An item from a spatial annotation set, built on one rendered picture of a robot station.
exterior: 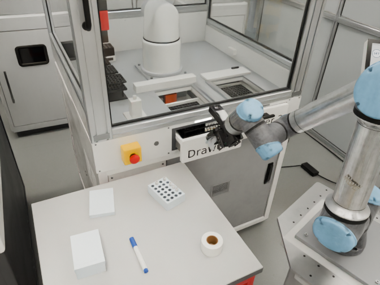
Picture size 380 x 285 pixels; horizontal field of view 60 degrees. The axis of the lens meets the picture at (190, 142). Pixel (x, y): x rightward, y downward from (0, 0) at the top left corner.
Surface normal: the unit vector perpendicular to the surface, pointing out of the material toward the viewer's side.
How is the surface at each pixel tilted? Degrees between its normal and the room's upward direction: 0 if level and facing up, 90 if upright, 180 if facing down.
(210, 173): 90
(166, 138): 90
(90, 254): 0
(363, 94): 80
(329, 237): 95
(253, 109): 38
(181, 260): 0
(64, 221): 0
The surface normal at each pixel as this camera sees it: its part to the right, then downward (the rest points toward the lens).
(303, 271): 0.04, -0.82
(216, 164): 0.45, 0.53
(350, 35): -0.91, 0.21
